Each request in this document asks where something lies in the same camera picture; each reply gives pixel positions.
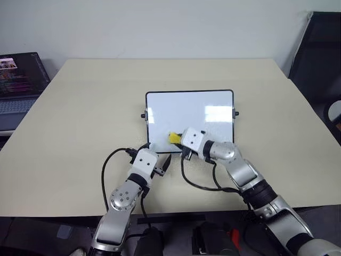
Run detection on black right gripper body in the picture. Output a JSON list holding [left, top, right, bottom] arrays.
[[180, 145, 199, 162]]

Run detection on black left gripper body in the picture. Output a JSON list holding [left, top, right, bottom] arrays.
[[152, 160, 165, 177]]

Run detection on yellow eraser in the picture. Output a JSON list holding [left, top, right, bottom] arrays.
[[167, 131, 182, 145]]

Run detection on black framed whiteboard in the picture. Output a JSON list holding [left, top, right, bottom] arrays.
[[140, 89, 240, 154]]

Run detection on small dark rounded shape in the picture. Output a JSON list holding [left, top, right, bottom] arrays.
[[134, 226, 165, 256]]

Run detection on large dark rounded shape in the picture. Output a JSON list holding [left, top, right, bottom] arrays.
[[191, 221, 242, 256]]

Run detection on small red part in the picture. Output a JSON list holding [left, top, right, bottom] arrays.
[[229, 228, 241, 244]]

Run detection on grey laptop with lit screen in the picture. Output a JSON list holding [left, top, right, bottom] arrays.
[[0, 51, 52, 132]]

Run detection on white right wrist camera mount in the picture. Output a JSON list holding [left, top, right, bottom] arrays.
[[180, 127, 206, 156]]

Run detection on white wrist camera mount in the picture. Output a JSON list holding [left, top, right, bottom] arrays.
[[180, 127, 206, 156], [129, 149, 159, 180]]

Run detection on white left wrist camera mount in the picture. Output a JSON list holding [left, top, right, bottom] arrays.
[[129, 149, 159, 180]]

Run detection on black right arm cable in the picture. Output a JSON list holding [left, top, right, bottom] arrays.
[[180, 153, 242, 194]]

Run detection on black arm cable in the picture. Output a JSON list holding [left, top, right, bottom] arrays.
[[180, 153, 242, 194], [102, 147, 139, 212]]

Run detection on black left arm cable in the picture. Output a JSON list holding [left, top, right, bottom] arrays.
[[102, 147, 139, 212]]

